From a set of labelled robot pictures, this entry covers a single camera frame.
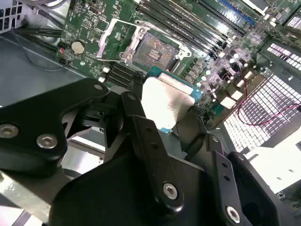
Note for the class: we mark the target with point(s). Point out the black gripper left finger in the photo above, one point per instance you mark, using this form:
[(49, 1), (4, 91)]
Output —
[(35, 122)]

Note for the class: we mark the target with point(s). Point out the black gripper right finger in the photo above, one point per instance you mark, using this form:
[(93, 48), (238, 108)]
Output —
[(229, 195)]

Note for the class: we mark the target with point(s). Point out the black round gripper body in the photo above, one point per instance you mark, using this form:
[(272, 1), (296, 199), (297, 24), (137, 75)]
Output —
[(105, 200)]

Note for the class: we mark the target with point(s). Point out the metal socket cover frame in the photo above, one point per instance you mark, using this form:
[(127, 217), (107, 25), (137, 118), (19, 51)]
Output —
[(103, 47)]

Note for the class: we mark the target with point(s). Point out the silver CPU with green edge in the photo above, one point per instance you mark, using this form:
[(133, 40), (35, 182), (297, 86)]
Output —
[(164, 101)]

